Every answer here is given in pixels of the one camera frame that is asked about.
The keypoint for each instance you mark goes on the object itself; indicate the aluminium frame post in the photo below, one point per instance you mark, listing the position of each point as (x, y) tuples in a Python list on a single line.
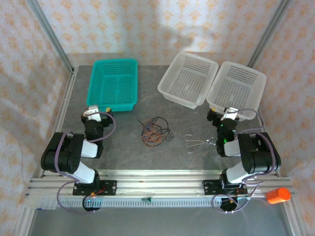
[(50, 32), (270, 32)]

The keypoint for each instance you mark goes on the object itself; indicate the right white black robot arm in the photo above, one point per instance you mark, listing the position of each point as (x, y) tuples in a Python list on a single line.
[(258, 152)]

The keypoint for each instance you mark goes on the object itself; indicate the aluminium rail assembly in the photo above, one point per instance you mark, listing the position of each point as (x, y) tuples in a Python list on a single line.
[(160, 183)]

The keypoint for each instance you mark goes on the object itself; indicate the orange cylinder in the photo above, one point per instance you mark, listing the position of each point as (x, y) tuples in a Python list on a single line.
[(278, 195)]

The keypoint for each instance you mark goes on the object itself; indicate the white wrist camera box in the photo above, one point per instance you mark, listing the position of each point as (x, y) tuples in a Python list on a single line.
[(94, 118), (227, 116)]

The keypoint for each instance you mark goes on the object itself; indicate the white plastic basket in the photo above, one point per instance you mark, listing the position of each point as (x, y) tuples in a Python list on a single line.
[(188, 78), (237, 88)]

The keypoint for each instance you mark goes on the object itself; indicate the green tape marker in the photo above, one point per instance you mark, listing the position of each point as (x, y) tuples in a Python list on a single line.
[(147, 199)]

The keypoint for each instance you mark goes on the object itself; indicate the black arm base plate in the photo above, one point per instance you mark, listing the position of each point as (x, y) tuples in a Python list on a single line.
[(110, 188), (209, 187)]

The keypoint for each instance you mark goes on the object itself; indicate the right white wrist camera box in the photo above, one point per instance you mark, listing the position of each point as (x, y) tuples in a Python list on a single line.
[(227, 116)]

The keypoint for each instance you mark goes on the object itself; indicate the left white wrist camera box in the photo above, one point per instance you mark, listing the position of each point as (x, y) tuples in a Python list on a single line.
[(94, 118)]

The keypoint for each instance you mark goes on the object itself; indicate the clear plastic block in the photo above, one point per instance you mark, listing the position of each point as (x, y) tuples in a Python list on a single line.
[(46, 203)]

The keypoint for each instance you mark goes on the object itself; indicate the teal plastic basket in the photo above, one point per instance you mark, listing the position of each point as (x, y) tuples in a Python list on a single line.
[(112, 83)]

